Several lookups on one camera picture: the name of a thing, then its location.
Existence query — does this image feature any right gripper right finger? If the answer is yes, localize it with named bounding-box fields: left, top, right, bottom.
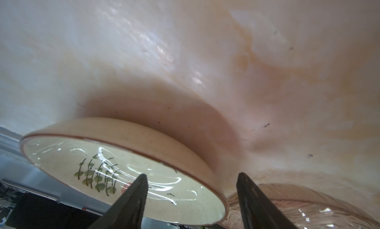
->
left=236, top=173, right=297, bottom=229

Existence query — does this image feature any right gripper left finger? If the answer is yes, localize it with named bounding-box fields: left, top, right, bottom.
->
left=89, top=174, right=148, bottom=229

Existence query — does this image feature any brown glass plate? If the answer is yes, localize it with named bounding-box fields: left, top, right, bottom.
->
left=218, top=182, right=380, bottom=229

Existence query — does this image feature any cream plate with plant drawing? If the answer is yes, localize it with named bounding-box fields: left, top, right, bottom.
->
left=20, top=118, right=229, bottom=226

